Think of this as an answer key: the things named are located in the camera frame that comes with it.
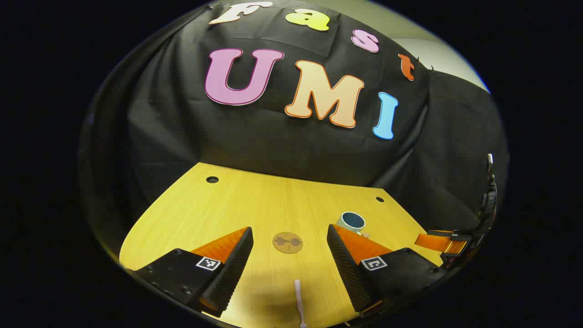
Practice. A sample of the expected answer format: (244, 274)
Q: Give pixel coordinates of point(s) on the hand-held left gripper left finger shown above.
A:
(234, 269)

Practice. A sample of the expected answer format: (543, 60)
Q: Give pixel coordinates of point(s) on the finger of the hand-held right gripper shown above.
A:
(439, 243)

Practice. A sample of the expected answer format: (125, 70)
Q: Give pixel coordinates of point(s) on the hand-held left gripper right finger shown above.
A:
(348, 269)

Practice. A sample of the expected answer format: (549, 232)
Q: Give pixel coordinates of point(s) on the light green cup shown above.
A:
(353, 222)

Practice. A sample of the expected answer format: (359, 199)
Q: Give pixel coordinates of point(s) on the round brown coaster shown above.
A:
(287, 243)

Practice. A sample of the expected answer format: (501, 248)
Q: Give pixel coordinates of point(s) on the pink toothbrush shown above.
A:
(299, 300)

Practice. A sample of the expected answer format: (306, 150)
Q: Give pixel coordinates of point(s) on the wooden desktop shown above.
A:
(273, 205)

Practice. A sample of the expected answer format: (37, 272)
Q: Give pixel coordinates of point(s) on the black backdrop cloth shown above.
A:
(273, 132)

